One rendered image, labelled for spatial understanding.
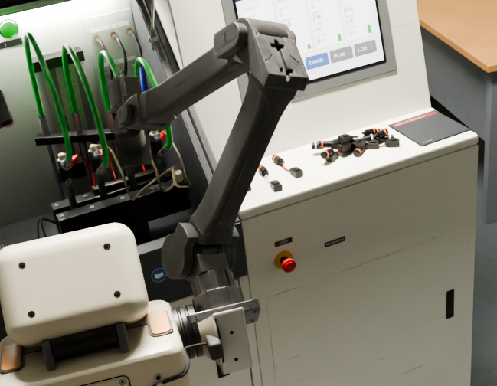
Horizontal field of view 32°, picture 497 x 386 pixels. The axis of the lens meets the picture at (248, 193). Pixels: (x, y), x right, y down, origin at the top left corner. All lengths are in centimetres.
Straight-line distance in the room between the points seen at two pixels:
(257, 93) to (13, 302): 47
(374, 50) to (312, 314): 74
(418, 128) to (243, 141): 114
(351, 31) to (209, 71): 101
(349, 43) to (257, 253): 63
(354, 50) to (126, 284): 128
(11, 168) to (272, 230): 77
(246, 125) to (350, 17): 110
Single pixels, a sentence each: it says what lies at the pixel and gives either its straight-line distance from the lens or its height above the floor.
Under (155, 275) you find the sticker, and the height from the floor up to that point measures 88.
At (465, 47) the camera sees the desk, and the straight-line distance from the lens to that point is 361.
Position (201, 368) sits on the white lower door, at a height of 55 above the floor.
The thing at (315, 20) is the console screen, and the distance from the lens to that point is 231.
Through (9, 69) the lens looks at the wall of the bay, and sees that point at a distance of 234.
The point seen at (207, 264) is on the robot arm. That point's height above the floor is 125.
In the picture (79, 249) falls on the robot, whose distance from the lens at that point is 128.
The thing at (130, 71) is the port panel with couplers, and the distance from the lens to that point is 242.
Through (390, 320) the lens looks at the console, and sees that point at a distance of 250.
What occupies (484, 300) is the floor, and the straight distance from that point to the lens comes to 336.
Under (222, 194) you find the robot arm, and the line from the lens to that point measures 135.
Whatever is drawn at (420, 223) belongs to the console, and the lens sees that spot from 237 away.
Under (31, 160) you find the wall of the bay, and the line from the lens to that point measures 245.
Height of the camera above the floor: 204
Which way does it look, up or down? 30 degrees down
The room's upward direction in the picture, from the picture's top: 7 degrees counter-clockwise
